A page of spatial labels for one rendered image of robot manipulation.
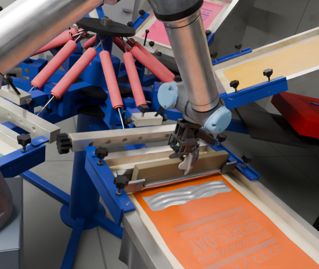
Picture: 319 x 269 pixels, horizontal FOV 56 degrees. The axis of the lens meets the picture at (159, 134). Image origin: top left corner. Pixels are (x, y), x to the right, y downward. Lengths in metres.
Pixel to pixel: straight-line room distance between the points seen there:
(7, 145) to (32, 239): 1.04
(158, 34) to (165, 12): 1.83
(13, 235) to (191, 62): 0.46
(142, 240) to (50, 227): 1.42
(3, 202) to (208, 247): 0.60
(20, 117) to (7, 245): 0.75
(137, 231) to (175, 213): 0.18
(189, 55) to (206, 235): 0.56
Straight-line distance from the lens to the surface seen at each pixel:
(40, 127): 1.17
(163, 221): 0.96
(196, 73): 0.66
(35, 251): 2.09
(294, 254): 1.07
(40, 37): 0.60
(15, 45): 0.59
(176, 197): 1.05
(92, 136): 1.13
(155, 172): 1.01
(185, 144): 0.98
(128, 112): 1.37
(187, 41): 0.62
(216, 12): 2.61
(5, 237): 0.56
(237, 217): 1.08
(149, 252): 0.83
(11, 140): 1.20
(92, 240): 2.14
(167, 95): 0.84
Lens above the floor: 1.62
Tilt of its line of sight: 28 degrees down
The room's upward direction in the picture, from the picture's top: 14 degrees clockwise
